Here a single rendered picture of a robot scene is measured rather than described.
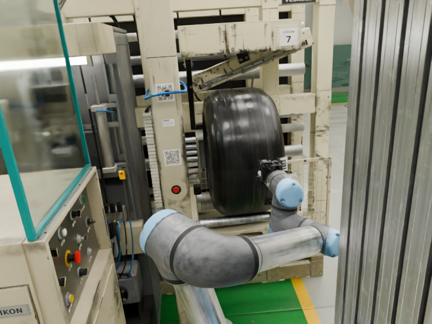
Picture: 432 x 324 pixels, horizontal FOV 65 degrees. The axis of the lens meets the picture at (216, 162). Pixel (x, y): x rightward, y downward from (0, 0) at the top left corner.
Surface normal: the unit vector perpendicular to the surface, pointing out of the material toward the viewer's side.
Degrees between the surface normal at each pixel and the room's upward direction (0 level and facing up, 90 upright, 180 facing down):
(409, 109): 90
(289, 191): 83
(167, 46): 90
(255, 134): 59
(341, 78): 90
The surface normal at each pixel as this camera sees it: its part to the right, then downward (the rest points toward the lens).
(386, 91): -1.00, 0.07
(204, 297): 0.58, 0.26
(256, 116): 0.03, -0.46
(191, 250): -0.22, -0.41
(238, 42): 0.10, 0.32
